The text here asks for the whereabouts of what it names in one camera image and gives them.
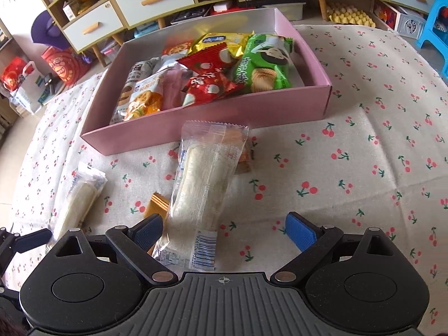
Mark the red snack packet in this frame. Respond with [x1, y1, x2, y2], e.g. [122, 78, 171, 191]
[182, 72, 244, 107]
[178, 43, 235, 74]

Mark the clear white cake packet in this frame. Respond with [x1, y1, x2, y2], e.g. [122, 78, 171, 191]
[153, 121, 249, 272]

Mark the yellow egg tray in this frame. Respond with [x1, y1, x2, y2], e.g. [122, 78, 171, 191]
[326, 2, 376, 28]

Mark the white patterned box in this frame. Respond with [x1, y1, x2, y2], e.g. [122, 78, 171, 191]
[370, 0, 426, 39]

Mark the silver foil packet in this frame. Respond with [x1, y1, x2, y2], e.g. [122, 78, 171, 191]
[153, 55, 185, 74]

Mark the gold wafer packet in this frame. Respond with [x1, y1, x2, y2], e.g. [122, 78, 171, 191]
[144, 193, 169, 220]

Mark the orange lotus root packet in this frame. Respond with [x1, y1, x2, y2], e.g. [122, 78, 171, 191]
[124, 72, 165, 122]

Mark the clear storage bin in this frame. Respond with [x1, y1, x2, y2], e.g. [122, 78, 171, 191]
[170, 6, 210, 25]

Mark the pink cardboard box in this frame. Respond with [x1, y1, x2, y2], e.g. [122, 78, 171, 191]
[81, 8, 332, 155]

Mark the green chips packet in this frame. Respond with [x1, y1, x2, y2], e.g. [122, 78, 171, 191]
[233, 33, 293, 93]

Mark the pink snack packet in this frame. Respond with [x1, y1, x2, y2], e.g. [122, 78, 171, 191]
[162, 68, 192, 111]

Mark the red drum bag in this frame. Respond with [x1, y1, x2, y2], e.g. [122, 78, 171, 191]
[41, 46, 91, 87]

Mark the blue plastic stool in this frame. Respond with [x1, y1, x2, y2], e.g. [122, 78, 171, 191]
[416, 0, 448, 79]

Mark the yellow biscuit packet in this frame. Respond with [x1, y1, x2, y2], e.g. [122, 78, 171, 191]
[188, 32, 254, 58]

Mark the white shopping bag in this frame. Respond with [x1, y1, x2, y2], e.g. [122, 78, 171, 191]
[12, 61, 50, 115]

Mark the purple hat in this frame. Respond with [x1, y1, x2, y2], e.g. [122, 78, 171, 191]
[31, 11, 71, 50]

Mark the wooden shelf cabinet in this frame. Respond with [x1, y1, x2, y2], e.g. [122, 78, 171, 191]
[33, 0, 197, 68]

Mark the cherry print cloth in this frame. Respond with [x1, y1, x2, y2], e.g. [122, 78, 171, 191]
[1, 25, 447, 335]

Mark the orange wafer packet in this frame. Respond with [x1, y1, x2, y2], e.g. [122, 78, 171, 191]
[235, 138, 254, 174]

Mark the chocolate pastry white packet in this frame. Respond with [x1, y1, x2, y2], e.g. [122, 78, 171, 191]
[110, 57, 160, 124]

